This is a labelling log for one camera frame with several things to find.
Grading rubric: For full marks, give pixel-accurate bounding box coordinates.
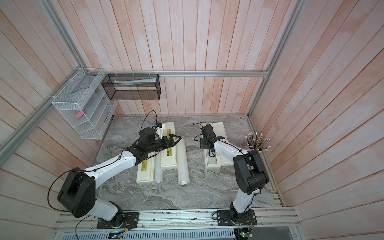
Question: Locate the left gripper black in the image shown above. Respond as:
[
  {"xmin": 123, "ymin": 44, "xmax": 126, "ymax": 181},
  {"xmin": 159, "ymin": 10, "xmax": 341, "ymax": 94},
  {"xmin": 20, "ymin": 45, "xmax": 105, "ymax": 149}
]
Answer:
[{"xmin": 147, "ymin": 133, "xmax": 182, "ymax": 153}]

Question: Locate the cream dispenser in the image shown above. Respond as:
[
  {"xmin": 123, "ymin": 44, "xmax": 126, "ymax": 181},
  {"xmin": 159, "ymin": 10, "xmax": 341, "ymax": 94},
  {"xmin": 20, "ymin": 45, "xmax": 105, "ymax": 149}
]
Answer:
[
  {"xmin": 161, "ymin": 122, "xmax": 177, "ymax": 171},
  {"xmin": 136, "ymin": 158, "xmax": 156, "ymax": 186},
  {"xmin": 203, "ymin": 122, "xmax": 234, "ymax": 172}
]

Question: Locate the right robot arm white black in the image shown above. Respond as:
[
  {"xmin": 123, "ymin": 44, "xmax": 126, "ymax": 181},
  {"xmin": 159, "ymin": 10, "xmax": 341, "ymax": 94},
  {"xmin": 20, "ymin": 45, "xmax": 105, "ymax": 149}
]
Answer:
[{"xmin": 199, "ymin": 125, "xmax": 270, "ymax": 216}]

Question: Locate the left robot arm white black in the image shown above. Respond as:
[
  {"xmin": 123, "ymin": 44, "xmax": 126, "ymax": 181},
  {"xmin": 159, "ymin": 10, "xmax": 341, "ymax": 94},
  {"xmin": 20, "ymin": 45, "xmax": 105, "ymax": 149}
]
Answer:
[{"xmin": 57, "ymin": 128, "xmax": 182, "ymax": 228}]

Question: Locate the pencil holder with pencils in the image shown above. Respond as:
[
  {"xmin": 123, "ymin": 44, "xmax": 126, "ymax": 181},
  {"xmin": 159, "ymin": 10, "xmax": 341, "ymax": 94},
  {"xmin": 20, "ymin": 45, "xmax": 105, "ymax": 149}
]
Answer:
[{"xmin": 246, "ymin": 132, "xmax": 271, "ymax": 152}]

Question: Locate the pink eraser block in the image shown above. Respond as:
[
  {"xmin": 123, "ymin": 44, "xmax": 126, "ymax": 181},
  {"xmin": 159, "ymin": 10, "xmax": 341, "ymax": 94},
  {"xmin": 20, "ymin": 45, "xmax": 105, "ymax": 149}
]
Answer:
[{"xmin": 75, "ymin": 111, "xmax": 85, "ymax": 120}]

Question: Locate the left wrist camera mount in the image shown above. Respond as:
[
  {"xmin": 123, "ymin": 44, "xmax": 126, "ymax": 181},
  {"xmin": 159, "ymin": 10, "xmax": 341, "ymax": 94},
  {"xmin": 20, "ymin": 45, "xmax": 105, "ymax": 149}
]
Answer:
[{"xmin": 156, "ymin": 123, "xmax": 166, "ymax": 131}]

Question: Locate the black wire mesh basket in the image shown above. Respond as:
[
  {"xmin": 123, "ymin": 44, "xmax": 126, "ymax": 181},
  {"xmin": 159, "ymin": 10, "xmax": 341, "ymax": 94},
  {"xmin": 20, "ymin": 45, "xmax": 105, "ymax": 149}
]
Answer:
[{"xmin": 102, "ymin": 73, "xmax": 162, "ymax": 101}]

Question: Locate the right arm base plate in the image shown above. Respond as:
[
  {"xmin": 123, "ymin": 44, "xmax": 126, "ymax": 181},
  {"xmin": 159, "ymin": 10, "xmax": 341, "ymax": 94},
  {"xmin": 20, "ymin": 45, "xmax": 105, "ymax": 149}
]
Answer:
[{"xmin": 215, "ymin": 209, "xmax": 258, "ymax": 227}]

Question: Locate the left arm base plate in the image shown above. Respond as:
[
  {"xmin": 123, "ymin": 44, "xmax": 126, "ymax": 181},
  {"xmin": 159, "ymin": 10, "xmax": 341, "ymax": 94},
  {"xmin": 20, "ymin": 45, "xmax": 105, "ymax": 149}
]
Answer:
[{"xmin": 97, "ymin": 212, "xmax": 140, "ymax": 230}]

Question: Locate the white wire mesh shelf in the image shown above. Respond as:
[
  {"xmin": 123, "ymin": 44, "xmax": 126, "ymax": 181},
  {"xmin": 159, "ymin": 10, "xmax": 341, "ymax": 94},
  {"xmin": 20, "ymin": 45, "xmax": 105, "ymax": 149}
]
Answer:
[{"xmin": 52, "ymin": 68, "xmax": 117, "ymax": 140}]

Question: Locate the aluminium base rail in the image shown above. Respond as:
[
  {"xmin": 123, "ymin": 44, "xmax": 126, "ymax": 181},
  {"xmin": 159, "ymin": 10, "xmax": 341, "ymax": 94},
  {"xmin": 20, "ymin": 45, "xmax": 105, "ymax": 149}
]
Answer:
[{"xmin": 53, "ymin": 207, "xmax": 301, "ymax": 233}]

